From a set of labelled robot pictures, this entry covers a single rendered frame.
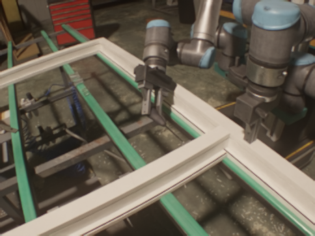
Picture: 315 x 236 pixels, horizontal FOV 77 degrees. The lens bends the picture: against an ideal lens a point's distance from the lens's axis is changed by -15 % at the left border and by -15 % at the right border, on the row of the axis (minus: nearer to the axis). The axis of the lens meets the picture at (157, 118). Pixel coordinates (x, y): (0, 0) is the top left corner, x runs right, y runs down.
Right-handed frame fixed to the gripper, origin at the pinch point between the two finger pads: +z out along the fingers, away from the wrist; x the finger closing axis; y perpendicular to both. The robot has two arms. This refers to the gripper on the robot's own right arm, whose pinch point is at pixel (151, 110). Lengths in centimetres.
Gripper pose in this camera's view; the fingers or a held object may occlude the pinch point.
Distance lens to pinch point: 73.8
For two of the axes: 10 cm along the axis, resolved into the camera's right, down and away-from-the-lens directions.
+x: 6.8, 2.2, 7.0
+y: 7.3, -1.1, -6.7
